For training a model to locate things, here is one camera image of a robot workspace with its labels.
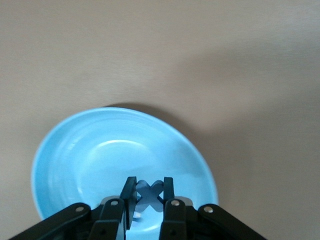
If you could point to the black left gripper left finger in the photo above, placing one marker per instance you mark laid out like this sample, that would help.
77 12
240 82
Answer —
112 220

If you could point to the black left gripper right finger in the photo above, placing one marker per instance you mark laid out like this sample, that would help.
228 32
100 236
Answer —
172 220

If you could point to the blue foam letter x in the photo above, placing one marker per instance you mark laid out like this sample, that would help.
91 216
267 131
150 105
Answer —
150 195

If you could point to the blue plate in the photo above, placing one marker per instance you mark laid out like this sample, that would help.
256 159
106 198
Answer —
100 150

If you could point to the brown table mat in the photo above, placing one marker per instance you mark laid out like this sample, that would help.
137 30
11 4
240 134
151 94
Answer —
160 50

